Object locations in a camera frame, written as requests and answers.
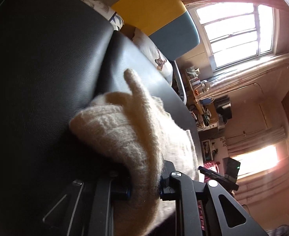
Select red ruffled bed cover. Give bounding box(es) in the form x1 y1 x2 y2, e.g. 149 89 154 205
203 161 220 173

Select triangle pattern cushion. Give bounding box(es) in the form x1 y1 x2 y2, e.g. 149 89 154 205
81 0 124 31

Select middle floral curtain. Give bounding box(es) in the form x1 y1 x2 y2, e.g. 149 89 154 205
198 53 289 100

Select wooden side table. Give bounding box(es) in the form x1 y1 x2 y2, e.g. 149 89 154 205
185 66 219 132

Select black television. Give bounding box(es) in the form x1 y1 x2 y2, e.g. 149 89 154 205
214 95 232 124

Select deer print cushion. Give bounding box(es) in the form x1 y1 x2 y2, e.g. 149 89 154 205
132 28 173 85

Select right window curtain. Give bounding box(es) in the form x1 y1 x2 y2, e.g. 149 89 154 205
227 127 286 156

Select black leather folding bench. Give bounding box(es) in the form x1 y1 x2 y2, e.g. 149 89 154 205
0 0 200 235

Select white low shelf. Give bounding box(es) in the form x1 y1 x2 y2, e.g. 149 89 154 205
201 137 229 162

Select tricolour fabric sofa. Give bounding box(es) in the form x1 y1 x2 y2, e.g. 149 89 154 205
110 0 200 101

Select cream knitted sweater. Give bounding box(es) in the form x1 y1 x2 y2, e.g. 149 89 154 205
69 69 199 235

